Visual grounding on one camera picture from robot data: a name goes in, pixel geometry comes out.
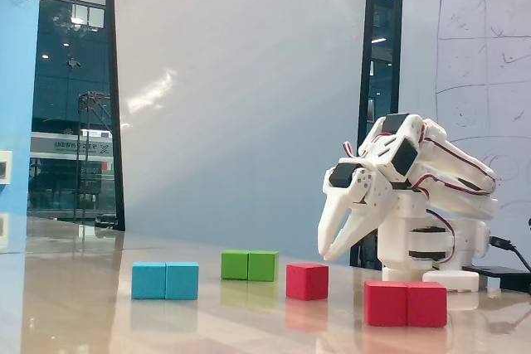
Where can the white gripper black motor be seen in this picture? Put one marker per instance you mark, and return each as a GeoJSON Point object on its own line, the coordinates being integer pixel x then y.
{"type": "Point", "coordinates": [341, 195]}

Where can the small red cube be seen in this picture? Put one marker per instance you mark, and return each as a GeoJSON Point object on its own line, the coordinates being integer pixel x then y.
{"type": "Point", "coordinates": [307, 281]}

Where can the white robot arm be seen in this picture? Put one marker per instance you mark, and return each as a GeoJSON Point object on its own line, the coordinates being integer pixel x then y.
{"type": "Point", "coordinates": [456, 163]}

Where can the long red block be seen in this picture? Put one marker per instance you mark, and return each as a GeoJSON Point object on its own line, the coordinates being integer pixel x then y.
{"type": "Point", "coordinates": [404, 304]}

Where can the long green block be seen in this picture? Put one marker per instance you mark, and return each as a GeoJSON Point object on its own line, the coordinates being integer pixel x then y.
{"type": "Point", "coordinates": [249, 266]}

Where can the long blue block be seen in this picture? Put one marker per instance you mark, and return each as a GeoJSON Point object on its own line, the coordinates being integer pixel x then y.
{"type": "Point", "coordinates": [166, 281]}

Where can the black power adapter box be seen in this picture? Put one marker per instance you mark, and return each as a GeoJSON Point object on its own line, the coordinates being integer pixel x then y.
{"type": "Point", "coordinates": [514, 279]}

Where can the whiteboard with drawings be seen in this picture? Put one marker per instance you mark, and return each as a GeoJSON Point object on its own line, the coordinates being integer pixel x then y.
{"type": "Point", "coordinates": [498, 18]}

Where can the metal scaffold tower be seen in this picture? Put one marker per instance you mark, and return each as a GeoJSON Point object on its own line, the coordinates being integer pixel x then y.
{"type": "Point", "coordinates": [89, 99]}

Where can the white sign banner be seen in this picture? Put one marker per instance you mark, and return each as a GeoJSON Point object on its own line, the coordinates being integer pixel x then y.
{"type": "Point", "coordinates": [45, 144]}

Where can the black window frame post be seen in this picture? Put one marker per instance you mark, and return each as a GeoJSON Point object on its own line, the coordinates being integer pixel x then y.
{"type": "Point", "coordinates": [368, 18]}
{"type": "Point", "coordinates": [115, 122]}

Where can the white wall socket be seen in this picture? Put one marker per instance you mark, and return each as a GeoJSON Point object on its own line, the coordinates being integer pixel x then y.
{"type": "Point", "coordinates": [5, 167]}

